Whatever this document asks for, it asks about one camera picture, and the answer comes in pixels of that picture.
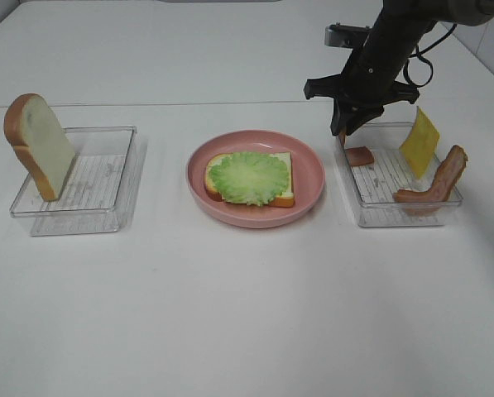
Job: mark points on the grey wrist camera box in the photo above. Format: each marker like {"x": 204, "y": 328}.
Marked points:
{"x": 343, "y": 36}

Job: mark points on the bread slice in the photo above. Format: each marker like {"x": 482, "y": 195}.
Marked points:
{"x": 39, "y": 142}
{"x": 286, "y": 198}

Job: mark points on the left clear plastic tray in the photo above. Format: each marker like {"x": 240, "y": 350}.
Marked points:
{"x": 100, "y": 192}

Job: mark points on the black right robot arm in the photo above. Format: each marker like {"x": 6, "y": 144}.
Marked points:
{"x": 401, "y": 24}

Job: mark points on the green lettuce leaf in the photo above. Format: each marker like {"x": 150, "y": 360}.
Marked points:
{"x": 248, "y": 178}

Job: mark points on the clear plastic tray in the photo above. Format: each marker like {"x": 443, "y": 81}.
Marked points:
{"x": 100, "y": 192}
{"x": 369, "y": 188}

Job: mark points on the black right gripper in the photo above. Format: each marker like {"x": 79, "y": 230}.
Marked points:
{"x": 366, "y": 84}

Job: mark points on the right clear plastic tray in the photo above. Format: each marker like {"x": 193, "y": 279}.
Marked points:
{"x": 369, "y": 188}

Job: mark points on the pink round plate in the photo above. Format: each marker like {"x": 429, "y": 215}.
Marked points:
{"x": 307, "y": 173}

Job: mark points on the bacon strip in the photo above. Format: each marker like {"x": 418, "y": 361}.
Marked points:
{"x": 355, "y": 156}
{"x": 445, "y": 178}

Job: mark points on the yellow cheese slice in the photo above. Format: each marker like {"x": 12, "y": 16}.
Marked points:
{"x": 419, "y": 146}

